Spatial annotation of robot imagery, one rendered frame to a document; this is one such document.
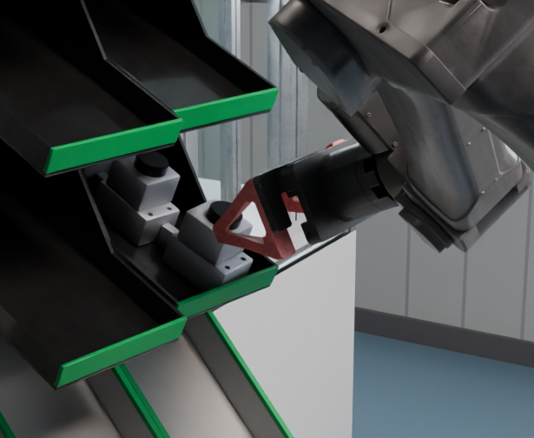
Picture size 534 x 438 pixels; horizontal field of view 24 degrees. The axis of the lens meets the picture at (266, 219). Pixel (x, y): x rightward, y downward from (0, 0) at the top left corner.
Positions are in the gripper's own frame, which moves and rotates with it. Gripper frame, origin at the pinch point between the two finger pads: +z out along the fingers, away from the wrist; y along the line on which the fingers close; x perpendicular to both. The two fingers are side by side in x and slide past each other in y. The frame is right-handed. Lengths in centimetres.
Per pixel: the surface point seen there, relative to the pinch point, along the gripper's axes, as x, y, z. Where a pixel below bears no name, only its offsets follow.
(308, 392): 45, -112, 95
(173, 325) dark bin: 5.2, 12.0, 2.2
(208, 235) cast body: 0.0, 2.7, 3.4
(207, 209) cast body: -1.9, 0.8, 4.2
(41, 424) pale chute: 9.4, 16.5, 16.2
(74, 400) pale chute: 9.0, 12.2, 16.3
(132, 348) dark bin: 5.4, 16.2, 3.1
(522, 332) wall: 81, -265, 131
